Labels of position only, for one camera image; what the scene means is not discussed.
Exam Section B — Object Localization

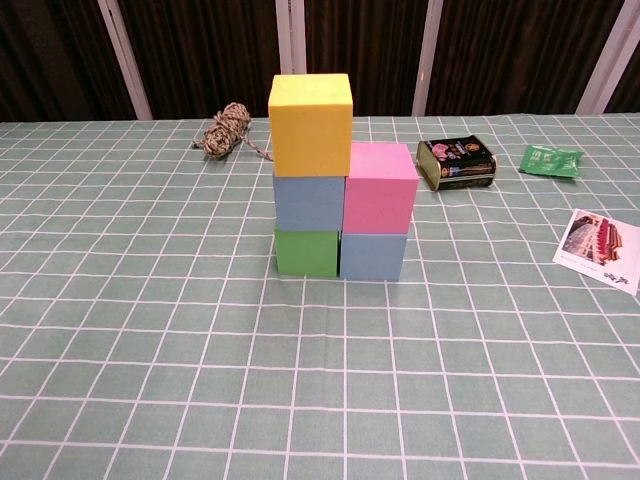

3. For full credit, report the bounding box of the blue foam cube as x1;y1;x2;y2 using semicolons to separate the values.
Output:
273;173;347;234
338;231;409;281

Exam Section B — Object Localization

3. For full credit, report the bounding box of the pink foam cube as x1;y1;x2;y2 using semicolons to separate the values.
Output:
342;142;419;236

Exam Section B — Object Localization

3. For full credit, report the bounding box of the yellow foam cube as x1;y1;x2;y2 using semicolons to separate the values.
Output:
268;73;355;177

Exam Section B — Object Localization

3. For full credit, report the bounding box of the green foam cube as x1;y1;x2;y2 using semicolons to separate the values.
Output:
273;227;341;278

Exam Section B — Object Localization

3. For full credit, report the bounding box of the black food tin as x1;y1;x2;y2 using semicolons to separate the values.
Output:
416;135;499;193

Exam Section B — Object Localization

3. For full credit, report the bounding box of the green checked tablecloth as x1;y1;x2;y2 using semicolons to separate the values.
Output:
0;113;640;480

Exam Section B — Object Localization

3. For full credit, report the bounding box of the dark pleated curtain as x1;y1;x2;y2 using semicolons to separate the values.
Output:
0;0;640;122

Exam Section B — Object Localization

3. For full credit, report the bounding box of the green snack packet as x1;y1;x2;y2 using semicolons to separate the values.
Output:
518;143;585;182

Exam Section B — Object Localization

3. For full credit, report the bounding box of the white photo postcard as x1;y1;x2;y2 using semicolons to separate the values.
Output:
552;208;640;297

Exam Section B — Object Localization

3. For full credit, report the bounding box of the braided rope bundle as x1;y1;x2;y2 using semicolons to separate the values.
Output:
192;102;274;162

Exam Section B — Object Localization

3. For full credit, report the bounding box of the white frame post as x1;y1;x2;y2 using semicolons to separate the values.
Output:
96;0;154;121
274;0;307;77
574;0;640;115
412;0;445;117

